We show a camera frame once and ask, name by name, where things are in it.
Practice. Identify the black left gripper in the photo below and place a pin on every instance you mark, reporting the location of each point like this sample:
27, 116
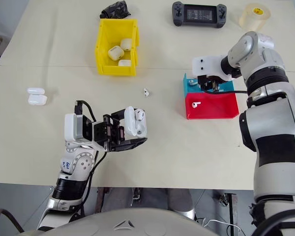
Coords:
99, 131

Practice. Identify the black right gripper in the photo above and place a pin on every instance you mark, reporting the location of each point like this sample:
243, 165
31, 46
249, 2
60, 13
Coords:
207, 83

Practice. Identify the white earbud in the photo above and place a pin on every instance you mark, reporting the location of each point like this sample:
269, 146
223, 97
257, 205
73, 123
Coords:
195, 105
191, 82
146, 92
139, 115

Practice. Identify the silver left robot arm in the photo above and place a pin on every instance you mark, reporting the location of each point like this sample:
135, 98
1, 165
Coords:
81, 164

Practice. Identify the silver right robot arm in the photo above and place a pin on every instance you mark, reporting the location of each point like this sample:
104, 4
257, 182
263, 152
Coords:
273, 118

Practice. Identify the yellow plastic bin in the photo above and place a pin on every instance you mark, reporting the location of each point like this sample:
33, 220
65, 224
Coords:
102, 46

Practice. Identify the blue plastic tray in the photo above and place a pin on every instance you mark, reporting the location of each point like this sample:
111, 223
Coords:
188, 88

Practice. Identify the red plastic tray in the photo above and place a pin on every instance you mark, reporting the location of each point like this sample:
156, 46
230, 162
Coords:
211, 110

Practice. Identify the black handheld game console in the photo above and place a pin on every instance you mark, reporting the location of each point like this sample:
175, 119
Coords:
199, 14

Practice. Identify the rusty metal table leg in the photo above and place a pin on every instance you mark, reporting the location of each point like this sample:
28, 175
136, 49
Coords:
100, 200
231, 214

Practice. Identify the clear adhesive tape roll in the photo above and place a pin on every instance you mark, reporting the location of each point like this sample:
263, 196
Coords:
253, 17

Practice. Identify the grey cylindrical robot leg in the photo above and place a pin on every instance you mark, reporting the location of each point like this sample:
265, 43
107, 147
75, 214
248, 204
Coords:
179, 201

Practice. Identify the grey rounded robot torso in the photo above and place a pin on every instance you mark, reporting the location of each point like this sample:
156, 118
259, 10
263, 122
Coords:
100, 223

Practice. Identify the crumpled black plastic bag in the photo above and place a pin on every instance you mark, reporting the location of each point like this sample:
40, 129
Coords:
115, 9

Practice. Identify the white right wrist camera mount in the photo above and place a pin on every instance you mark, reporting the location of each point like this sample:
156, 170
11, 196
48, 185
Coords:
206, 65

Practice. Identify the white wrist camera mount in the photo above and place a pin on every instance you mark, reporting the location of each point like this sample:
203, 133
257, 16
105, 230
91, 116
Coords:
70, 126
206, 65

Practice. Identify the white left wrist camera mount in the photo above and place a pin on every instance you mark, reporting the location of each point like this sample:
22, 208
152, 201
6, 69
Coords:
70, 126

